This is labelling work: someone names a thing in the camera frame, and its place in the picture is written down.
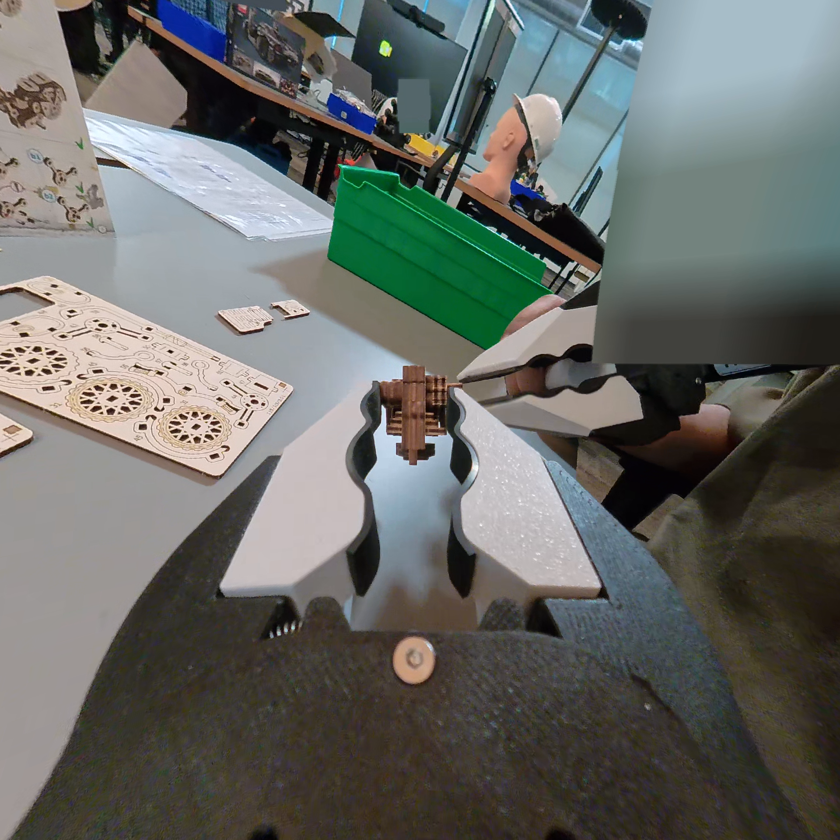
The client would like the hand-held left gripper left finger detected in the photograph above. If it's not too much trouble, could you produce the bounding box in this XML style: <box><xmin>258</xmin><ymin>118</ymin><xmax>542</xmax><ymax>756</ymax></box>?
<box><xmin>218</xmin><ymin>381</ymin><xmax>383</xmax><ymax>624</ymax></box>

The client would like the stack of printed papers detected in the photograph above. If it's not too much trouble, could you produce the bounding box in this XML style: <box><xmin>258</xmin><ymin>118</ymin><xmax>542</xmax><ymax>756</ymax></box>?
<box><xmin>85</xmin><ymin>117</ymin><xmax>336</xmax><ymax>240</ymax></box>

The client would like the person's right hand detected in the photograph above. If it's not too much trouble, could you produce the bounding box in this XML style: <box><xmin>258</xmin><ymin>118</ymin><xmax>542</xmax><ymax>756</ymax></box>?
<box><xmin>502</xmin><ymin>294</ymin><xmax>567</xmax><ymax>341</ymax></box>

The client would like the black computer monitor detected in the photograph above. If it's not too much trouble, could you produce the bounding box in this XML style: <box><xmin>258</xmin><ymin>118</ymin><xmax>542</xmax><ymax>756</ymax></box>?
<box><xmin>351</xmin><ymin>0</ymin><xmax>470</xmax><ymax>129</ymax></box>

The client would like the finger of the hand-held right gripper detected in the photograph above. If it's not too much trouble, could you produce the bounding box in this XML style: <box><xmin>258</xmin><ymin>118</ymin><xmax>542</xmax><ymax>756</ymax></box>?
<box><xmin>482</xmin><ymin>363</ymin><xmax>645</xmax><ymax>439</ymax></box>
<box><xmin>456</xmin><ymin>305</ymin><xmax>601</xmax><ymax>386</ymax></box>

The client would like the small blue parts bin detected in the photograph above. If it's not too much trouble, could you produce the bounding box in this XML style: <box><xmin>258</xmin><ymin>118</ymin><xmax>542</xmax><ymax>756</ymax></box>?
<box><xmin>326</xmin><ymin>92</ymin><xmax>379</xmax><ymax>134</ymax></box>

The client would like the dark screen on stand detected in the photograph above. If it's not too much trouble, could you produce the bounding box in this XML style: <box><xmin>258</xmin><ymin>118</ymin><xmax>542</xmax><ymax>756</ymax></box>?
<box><xmin>445</xmin><ymin>7</ymin><xmax>521</xmax><ymax>148</ymax></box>

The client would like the grey desk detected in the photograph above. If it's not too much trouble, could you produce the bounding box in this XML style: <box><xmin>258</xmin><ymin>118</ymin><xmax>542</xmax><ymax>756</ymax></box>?
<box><xmin>0</xmin><ymin>108</ymin><xmax>578</xmax><ymax>837</ymax></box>

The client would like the grey board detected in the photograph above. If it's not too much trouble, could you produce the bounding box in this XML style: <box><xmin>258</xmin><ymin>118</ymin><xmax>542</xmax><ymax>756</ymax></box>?
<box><xmin>84</xmin><ymin>41</ymin><xmax>189</xmax><ymax>130</ymax></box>

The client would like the person's clothing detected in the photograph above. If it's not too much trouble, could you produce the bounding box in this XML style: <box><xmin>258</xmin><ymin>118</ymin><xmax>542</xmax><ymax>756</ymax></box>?
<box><xmin>643</xmin><ymin>364</ymin><xmax>840</xmax><ymax>840</ymax></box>

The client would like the standing instruction booklet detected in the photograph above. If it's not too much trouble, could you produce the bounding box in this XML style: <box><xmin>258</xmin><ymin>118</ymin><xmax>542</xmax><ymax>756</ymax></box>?
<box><xmin>0</xmin><ymin>0</ymin><xmax>116</xmax><ymax>236</ymax></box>

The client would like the long wooden-edged table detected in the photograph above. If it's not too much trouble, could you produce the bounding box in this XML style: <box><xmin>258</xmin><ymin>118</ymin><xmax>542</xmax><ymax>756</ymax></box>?
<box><xmin>128</xmin><ymin>7</ymin><xmax>603</xmax><ymax>277</ymax></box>

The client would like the black bag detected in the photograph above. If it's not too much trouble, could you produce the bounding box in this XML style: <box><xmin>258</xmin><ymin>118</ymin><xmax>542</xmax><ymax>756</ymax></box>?
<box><xmin>508</xmin><ymin>200</ymin><xmax>606</xmax><ymax>266</ymax></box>

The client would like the person's right forearm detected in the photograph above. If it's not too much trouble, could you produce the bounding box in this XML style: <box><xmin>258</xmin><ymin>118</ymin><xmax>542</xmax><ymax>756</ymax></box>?
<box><xmin>610</xmin><ymin>402</ymin><xmax>732</xmax><ymax>468</ymax></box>

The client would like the black floor lamp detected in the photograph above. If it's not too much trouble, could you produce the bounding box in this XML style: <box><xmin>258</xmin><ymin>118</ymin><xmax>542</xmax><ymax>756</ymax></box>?
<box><xmin>563</xmin><ymin>0</ymin><xmax>652</xmax><ymax>122</ymax></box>

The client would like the wooden puzzle model assembly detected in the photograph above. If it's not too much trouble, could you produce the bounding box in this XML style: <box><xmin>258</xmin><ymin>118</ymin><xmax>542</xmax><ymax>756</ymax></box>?
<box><xmin>379</xmin><ymin>365</ymin><xmax>463</xmax><ymax>466</ymax></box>

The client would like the car picture box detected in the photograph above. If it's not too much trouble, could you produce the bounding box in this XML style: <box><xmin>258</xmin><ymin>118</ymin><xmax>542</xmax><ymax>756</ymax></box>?
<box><xmin>225</xmin><ymin>2</ymin><xmax>307</xmax><ymax>99</ymax></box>

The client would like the white hard hat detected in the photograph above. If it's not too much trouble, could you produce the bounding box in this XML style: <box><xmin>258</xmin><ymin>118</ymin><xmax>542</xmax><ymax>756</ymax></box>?
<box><xmin>512</xmin><ymin>93</ymin><xmax>564</xmax><ymax>168</ymax></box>

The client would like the green plastic bin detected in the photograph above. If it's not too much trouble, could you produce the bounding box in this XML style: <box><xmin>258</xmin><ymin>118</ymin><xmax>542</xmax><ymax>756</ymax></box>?
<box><xmin>327</xmin><ymin>164</ymin><xmax>553</xmax><ymax>350</ymax></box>

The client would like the wooden puzzle parts sheet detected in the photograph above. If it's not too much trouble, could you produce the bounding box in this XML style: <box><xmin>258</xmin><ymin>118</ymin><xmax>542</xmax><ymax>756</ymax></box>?
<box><xmin>0</xmin><ymin>413</ymin><xmax>34</xmax><ymax>458</ymax></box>
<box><xmin>0</xmin><ymin>276</ymin><xmax>294</xmax><ymax>480</ymax></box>

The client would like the mannequin head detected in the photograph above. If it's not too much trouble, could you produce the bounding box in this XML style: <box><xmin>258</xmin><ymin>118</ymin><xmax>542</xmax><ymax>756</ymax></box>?
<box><xmin>469</xmin><ymin>105</ymin><xmax>546</xmax><ymax>206</ymax></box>

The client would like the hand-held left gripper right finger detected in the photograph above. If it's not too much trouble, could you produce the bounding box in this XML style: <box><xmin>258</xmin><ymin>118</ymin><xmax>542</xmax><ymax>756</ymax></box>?
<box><xmin>446</xmin><ymin>386</ymin><xmax>605</xmax><ymax>624</ymax></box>

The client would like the blue plastic crate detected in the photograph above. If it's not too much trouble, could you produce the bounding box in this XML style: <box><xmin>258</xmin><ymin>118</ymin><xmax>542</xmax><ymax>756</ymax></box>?
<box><xmin>156</xmin><ymin>0</ymin><xmax>228</xmax><ymax>64</ymax></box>

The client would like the open cardboard box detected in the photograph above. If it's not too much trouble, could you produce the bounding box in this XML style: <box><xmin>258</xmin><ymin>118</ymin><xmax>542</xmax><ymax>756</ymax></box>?
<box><xmin>282</xmin><ymin>12</ymin><xmax>337</xmax><ymax>74</ymax></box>

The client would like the small slotted wooden sheet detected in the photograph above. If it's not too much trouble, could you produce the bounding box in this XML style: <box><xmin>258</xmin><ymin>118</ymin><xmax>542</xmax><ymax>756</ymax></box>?
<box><xmin>218</xmin><ymin>305</ymin><xmax>274</xmax><ymax>337</ymax></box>

